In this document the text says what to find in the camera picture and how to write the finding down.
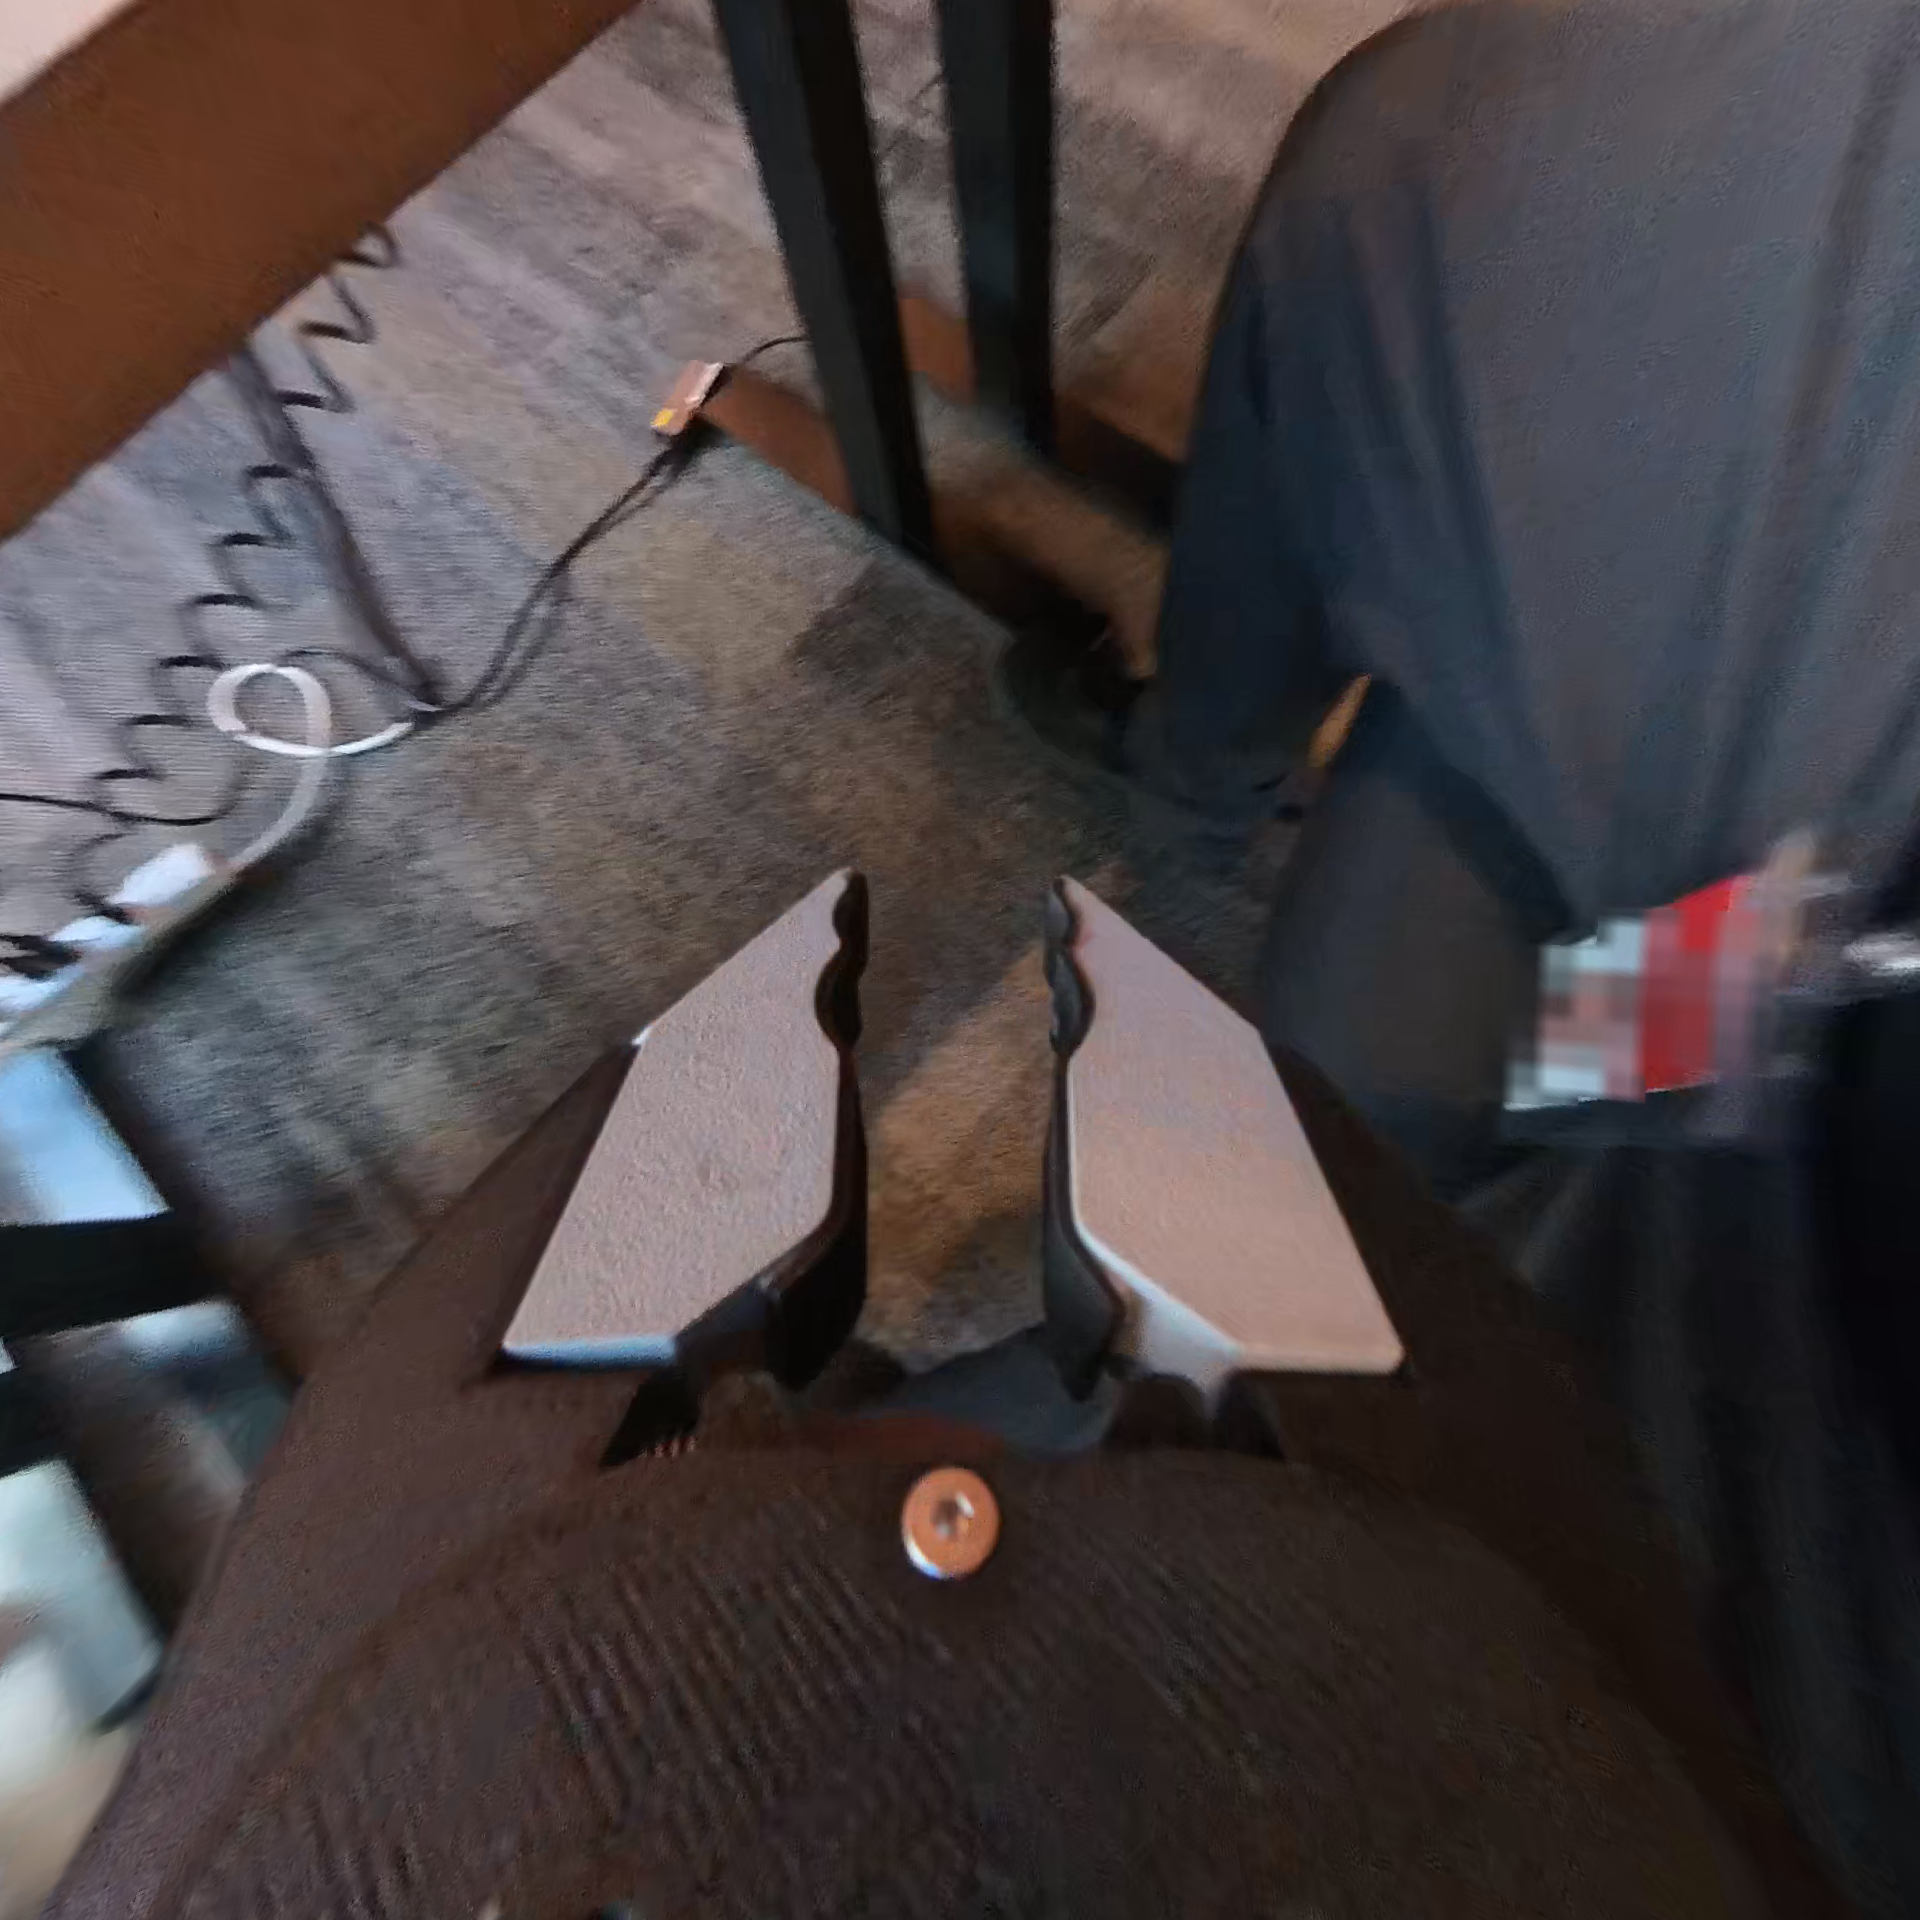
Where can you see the small tan connector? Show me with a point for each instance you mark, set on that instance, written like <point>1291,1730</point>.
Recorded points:
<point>687,397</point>

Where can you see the office chair base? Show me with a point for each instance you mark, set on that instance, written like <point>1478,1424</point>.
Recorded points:
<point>91,1276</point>

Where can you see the white power plug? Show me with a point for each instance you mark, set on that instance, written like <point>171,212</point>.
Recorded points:
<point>151,884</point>

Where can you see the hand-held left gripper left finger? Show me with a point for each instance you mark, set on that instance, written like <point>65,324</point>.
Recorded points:
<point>705,1185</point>

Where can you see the person's leg in dark trousers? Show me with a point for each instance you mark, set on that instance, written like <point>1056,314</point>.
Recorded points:
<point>1500,449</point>

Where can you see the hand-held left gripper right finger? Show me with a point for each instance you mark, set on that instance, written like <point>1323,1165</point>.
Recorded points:
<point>1215,1200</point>

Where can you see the black desk leg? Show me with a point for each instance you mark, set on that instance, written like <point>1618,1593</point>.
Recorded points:
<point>826,227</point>
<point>997,180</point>

